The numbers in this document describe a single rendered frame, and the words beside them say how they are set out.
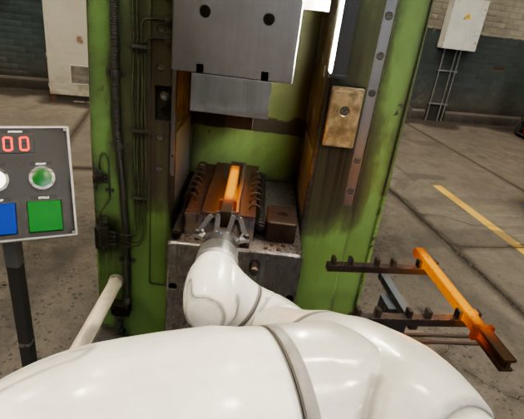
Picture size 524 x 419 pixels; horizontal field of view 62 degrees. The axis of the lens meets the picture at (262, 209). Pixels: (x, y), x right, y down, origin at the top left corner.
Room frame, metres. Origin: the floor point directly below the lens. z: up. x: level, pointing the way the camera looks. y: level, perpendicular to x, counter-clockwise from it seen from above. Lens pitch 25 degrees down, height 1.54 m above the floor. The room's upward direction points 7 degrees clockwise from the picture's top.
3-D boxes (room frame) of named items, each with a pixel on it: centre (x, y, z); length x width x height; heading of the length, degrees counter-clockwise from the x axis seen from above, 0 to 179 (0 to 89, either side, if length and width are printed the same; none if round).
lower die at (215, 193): (1.32, 0.12, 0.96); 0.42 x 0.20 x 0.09; 2
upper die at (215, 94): (1.32, 0.12, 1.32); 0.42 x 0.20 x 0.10; 2
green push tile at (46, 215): (0.94, 0.53, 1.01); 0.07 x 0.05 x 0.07; 117
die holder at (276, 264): (1.33, 0.07, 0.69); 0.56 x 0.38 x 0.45; 2
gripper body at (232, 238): (0.86, 0.08, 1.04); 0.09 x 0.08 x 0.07; 2
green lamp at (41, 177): (0.98, 0.55, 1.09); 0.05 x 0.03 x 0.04; 92
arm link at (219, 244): (0.79, 0.08, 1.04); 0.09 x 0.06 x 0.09; 92
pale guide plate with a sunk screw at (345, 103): (1.25, -0.19, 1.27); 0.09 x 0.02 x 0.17; 92
